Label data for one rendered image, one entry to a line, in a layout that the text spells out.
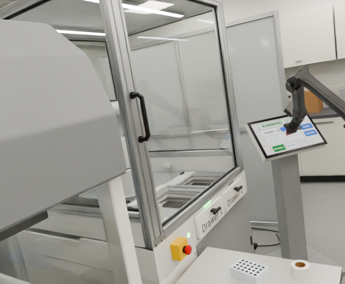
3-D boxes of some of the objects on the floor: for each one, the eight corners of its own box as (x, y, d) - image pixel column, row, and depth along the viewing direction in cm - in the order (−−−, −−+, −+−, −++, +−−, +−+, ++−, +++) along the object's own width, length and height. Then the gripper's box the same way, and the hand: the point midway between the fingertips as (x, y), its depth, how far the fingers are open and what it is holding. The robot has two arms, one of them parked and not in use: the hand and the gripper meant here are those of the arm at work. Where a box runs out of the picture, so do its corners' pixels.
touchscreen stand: (348, 274, 233) (337, 138, 216) (296, 294, 221) (281, 152, 204) (301, 245, 281) (290, 132, 264) (257, 260, 269) (242, 142, 252)
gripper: (292, 127, 196) (282, 140, 209) (306, 123, 198) (295, 137, 211) (287, 118, 199) (277, 132, 212) (300, 115, 202) (290, 129, 215)
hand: (287, 134), depth 211 cm, fingers closed
